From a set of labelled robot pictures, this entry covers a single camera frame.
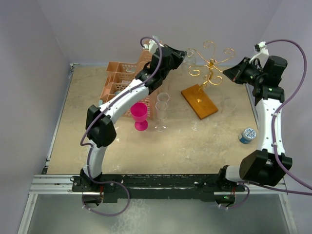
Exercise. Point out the gold wire wine glass rack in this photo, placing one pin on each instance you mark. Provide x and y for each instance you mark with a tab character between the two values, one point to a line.
210	64

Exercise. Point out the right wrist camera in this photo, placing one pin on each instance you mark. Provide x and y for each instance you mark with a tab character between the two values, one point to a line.
261	53

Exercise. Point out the wooden rack base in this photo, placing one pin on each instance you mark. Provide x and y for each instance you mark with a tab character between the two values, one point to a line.
198	100

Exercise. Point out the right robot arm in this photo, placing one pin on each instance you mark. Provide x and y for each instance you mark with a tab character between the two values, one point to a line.
268	163

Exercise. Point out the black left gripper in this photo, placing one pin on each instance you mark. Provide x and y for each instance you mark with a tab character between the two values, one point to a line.
178	56

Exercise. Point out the peach plastic file organizer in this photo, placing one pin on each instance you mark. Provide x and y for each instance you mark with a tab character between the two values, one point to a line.
120	75

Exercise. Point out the pink wine glass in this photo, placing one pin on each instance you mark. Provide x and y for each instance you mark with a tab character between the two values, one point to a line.
139	112

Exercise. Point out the clear round wine glass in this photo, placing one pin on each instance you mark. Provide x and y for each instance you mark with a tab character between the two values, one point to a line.
163	98

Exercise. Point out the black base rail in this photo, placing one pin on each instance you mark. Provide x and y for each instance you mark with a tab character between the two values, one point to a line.
204	187

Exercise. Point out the blue white small jar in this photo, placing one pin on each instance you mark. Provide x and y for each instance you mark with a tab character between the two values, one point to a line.
247	135

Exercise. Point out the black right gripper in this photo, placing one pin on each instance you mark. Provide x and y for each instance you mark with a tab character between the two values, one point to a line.
237	72

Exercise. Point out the clear ribbed flute glass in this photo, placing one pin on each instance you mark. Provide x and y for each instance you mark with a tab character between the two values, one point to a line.
227	106

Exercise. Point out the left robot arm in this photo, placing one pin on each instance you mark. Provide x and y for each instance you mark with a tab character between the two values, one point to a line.
100	130

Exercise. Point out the clear wine glass back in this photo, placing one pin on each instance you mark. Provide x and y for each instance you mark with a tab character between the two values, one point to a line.
160	123

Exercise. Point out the clear flute wine glass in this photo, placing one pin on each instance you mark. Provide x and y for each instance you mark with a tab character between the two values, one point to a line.
166	84

